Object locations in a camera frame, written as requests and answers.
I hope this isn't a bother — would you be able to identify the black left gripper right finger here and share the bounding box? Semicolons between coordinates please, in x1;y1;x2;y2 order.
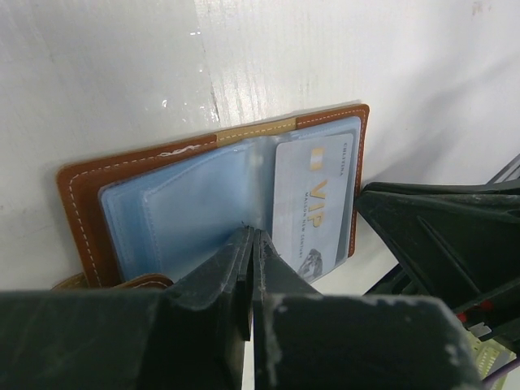
253;231;483;389

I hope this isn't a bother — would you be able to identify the brown leather card holder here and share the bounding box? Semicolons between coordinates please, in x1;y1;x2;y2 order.
56;103;370;289

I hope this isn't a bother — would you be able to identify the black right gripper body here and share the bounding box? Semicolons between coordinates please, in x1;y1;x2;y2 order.
365;154;520;390

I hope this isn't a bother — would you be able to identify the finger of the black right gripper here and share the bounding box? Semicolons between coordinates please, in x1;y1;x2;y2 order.
355;180;519;309

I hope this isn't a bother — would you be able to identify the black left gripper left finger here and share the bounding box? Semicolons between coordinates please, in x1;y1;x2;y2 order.
1;227;254;389

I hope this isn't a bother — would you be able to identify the silver VIP card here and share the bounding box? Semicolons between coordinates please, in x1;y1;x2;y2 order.
272;133;354;282

